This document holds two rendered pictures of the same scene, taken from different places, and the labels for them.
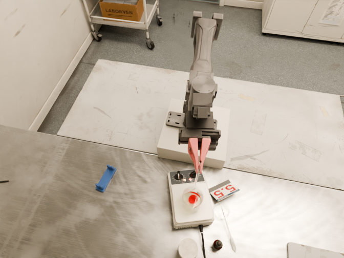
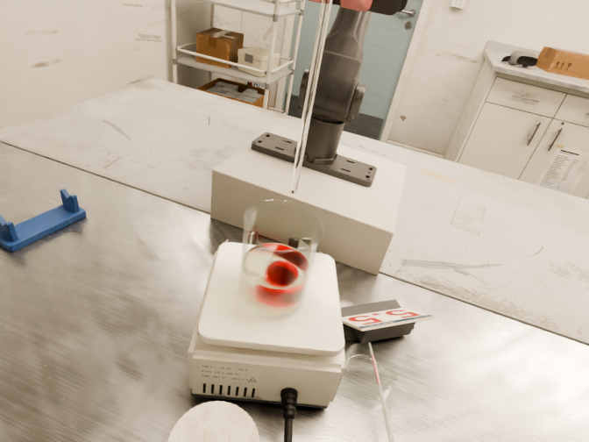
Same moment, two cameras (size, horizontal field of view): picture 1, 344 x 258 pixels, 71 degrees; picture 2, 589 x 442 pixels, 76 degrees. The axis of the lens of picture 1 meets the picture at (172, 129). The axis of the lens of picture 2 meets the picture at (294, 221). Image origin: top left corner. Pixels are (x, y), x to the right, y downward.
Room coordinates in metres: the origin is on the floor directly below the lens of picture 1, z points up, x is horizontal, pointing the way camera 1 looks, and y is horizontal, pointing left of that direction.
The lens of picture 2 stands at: (-0.02, -0.07, 1.24)
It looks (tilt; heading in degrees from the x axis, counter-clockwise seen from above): 35 degrees down; 1
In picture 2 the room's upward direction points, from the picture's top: 11 degrees clockwise
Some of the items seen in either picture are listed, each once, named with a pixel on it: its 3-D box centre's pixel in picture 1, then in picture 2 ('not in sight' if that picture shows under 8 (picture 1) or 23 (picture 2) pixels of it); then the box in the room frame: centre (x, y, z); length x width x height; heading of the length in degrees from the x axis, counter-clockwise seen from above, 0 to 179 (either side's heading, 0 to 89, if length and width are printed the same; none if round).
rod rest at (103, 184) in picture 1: (105, 177); (40, 217); (0.34, 0.25, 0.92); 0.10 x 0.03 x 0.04; 158
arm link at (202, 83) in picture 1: (202, 89); not in sight; (0.43, -0.08, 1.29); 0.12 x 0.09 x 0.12; 173
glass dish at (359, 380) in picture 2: (221, 211); (367, 371); (0.21, -0.17, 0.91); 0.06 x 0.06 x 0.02
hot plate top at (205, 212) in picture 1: (191, 201); (274, 292); (0.23, -0.06, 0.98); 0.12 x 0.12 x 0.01; 7
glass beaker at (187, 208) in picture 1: (191, 201); (275, 264); (0.22, -0.06, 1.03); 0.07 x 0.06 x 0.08; 175
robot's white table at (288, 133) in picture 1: (196, 158); (306, 328); (0.64, -0.15, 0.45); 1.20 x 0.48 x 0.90; 78
